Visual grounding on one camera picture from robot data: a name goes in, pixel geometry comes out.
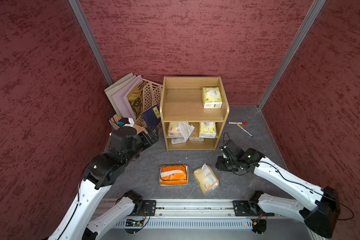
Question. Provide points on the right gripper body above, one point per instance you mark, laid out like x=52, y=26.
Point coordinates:
x=231, y=164

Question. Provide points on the dark blue book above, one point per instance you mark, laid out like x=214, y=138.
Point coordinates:
x=152, y=116

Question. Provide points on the yellow white pen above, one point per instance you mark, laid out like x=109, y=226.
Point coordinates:
x=243, y=129

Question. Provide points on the cream tissue pack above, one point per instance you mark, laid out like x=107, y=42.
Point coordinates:
x=206, y=179

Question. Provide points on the corner metal profile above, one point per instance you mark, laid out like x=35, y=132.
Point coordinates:
x=308, y=21
x=83, y=22

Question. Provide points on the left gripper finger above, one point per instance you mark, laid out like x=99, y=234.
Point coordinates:
x=154, y=139
x=149, y=131

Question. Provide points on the red white marker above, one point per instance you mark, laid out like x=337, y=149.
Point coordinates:
x=237, y=123

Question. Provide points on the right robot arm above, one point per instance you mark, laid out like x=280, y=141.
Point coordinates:
x=318, y=208

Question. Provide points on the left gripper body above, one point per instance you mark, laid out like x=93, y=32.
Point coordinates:
x=142, y=142

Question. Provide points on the flat white tissue pack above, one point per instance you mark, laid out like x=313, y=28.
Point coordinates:
x=178, y=141

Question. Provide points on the beige plastic file organizer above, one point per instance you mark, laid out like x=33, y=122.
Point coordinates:
x=152, y=96

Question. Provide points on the wooden two-tier shelf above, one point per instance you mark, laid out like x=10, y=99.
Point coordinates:
x=181, y=101

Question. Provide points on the green yellow tissue pack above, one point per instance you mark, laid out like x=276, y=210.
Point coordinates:
x=212, y=98

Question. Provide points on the left corner metal profile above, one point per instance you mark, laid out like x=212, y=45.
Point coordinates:
x=83, y=22

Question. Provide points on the right corner metal profile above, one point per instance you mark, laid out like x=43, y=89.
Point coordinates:
x=308, y=21

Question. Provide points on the butterfly print folder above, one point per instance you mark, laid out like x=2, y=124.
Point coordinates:
x=135, y=99

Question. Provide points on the lower right yellow tissue pack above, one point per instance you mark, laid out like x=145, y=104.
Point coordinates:
x=207, y=130

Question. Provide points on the orange tissue pack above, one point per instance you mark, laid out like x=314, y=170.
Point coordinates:
x=174, y=175

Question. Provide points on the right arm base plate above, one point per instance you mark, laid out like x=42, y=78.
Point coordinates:
x=249, y=209

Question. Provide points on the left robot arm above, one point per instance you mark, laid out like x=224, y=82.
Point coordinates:
x=101, y=173

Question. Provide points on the lilac folder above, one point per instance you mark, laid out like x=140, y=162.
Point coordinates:
x=124, y=108

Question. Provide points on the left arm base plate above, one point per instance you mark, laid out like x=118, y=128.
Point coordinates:
x=145, y=207

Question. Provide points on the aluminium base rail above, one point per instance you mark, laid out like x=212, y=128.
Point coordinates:
x=189, y=214

